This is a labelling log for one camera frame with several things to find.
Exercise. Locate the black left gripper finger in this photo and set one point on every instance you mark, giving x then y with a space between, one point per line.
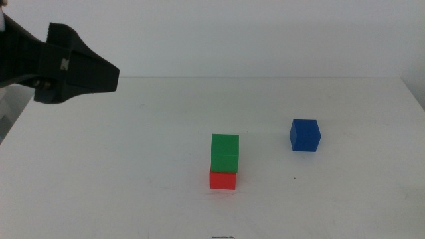
86 74

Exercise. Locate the green cube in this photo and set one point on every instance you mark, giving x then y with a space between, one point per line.
224 152

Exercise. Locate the blue cube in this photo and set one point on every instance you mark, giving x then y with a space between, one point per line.
303 137

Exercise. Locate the red cube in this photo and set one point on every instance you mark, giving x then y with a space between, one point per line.
222 181

